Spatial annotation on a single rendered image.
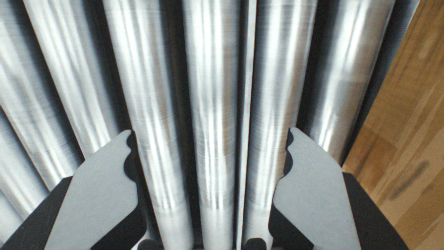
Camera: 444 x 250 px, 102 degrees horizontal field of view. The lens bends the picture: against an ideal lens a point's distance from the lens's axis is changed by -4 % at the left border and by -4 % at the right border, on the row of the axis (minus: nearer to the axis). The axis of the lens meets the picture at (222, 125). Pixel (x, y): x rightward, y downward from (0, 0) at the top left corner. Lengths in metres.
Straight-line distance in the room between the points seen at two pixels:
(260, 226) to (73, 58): 0.29
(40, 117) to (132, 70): 0.12
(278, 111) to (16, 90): 0.25
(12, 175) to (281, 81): 0.33
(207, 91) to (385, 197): 0.18
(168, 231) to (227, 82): 0.22
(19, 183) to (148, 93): 0.22
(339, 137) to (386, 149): 0.04
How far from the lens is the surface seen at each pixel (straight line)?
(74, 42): 0.21
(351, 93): 0.21
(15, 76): 0.25
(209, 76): 0.17
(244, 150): 0.21
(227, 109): 0.18
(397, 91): 0.21
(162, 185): 0.24
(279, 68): 0.18
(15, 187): 0.35
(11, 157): 0.33
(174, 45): 0.30
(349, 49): 0.20
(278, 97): 0.18
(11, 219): 0.43
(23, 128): 0.27
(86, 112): 0.22
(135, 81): 0.18
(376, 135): 0.22
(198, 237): 0.39
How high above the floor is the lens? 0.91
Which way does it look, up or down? 63 degrees down
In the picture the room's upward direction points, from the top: 178 degrees clockwise
